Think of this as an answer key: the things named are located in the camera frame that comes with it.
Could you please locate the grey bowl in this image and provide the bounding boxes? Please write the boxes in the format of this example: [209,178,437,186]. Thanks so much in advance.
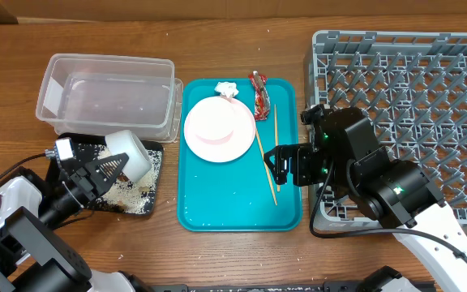
[105,130,152,183]

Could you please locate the rice and food leftovers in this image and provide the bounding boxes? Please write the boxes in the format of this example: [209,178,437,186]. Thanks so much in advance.
[93,149,163,216]

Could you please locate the red snack wrapper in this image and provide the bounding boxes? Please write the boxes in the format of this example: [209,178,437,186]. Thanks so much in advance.
[249,71,271,121]

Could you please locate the white napkin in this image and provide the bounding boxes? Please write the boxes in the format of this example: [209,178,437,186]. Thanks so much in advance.
[215,82,238,99]

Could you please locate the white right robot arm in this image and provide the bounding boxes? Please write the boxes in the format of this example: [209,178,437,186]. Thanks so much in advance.
[263,104,467,291]

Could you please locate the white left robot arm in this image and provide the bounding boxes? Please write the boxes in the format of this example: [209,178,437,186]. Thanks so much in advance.
[0,153,135,291]

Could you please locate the black waste tray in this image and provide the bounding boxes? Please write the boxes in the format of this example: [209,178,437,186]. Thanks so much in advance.
[45,132,165,217]

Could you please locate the grey dishwasher rack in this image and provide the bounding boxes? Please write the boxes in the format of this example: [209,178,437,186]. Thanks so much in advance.
[304,30,467,233]

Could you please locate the left wooden chopstick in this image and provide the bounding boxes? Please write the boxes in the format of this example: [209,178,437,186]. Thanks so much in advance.
[255,128,278,206]

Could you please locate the wooden chopstick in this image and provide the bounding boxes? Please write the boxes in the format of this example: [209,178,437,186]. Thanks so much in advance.
[273,104,281,192]
[255,128,278,206]

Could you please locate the right wooden chopstick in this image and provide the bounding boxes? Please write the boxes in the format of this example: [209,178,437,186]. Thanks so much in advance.
[273,104,281,192]

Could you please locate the teal plastic tray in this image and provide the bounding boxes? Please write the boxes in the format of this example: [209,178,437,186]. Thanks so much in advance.
[177,78,302,232]

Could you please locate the clear plastic bin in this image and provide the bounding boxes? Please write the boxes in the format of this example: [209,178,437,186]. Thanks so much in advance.
[35,54,184,143]

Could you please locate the pink large plate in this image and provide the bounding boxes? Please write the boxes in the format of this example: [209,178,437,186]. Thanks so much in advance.
[183,99,255,163]

